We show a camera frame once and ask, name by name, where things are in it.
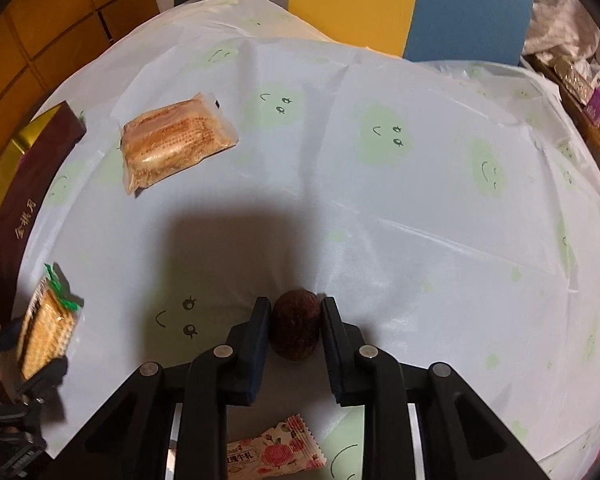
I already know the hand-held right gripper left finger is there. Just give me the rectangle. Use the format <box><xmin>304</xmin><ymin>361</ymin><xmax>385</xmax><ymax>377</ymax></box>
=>
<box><xmin>45</xmin><ymin>296</ymin><xmax>272</xmax><ymax>480</ymax></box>

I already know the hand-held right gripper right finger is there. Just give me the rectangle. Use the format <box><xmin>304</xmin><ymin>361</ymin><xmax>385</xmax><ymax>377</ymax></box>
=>
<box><xmin>320</xmin><ymin>296</ymin><xmax>551</xmax><ymax>480</ymax></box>

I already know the dark brown round snack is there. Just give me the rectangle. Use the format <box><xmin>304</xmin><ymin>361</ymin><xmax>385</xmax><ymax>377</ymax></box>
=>
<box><xmin>271</xmin><ymin>288</ymin><xmax>323</xmax><ymax>361</ymax></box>

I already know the cracker packet with green ends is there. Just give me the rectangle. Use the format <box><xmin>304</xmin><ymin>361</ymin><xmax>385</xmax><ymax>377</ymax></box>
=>
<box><xmin>15</xmin><ymin>262</ymin><xmax>84</xmax><ymax>381</ymax></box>

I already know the maroon and gold gift box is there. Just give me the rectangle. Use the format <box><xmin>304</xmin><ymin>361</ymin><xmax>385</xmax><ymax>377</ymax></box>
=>
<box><xmin>0</xmin><ymin>101</ymin><xmax>87</xmax><ymax>321</ymax></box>

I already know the pink floral candy packet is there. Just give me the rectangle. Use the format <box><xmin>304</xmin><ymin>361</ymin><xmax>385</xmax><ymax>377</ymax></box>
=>
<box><xmin>226</xmin><ymin>414</ymin><xmax>327</xmax><ymax>480</ymax></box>

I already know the white tablecloth with green faces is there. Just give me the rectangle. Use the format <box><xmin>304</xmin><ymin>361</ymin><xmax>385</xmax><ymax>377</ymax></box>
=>
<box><xmin>17</xmin><ymin>0</ymin><xmax>600</xmax><ymax>480</ymax></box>

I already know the orange layered pastry packet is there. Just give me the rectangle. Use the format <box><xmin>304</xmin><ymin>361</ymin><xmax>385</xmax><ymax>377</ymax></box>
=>
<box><xmin>117</xmin><ymin>91</ymin><xmax>240</xmax><ymax>198</ymax></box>

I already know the yellow panel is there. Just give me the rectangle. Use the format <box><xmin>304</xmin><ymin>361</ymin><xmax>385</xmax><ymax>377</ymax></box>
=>
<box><xmin>287</xmin><ymin>0</ymin><xmax>423</xmax><ymax>56</ymax></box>

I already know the silver blister pack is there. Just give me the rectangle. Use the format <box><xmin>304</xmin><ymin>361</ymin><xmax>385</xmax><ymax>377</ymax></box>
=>
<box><xmin>555</xmin><ymin>57</ymin><xmax>593</xmax><ymax>101</ymax></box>

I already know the blue chair backrest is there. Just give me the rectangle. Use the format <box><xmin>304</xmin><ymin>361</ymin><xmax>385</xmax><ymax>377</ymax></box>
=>
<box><xmin>402</xmin><ymin>0</ymin><xmax>536</xmax><ymax>68</ymax></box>

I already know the grey crumpled cloth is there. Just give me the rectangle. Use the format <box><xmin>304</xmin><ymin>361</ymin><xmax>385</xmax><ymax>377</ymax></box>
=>
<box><xmin>522</xmin><ymin>0</ymin><xmax>600</xmax><ymax>68</ymax></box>

